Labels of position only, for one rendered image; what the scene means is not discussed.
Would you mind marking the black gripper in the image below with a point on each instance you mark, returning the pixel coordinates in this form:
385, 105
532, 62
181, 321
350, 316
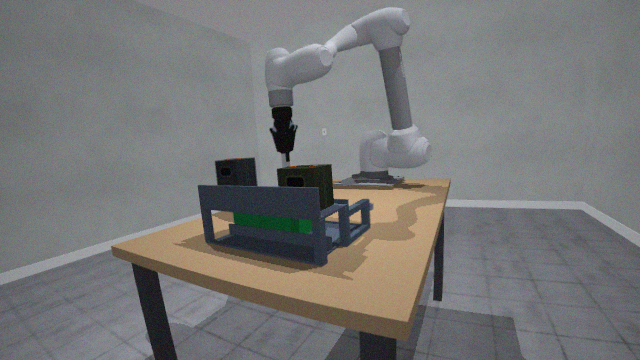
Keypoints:
285, 114

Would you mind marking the dark blue metal shelf rack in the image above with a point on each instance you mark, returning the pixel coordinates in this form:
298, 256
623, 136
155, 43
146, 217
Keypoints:
286, 202

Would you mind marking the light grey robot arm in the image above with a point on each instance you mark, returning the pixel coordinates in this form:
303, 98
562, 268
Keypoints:
404, 147

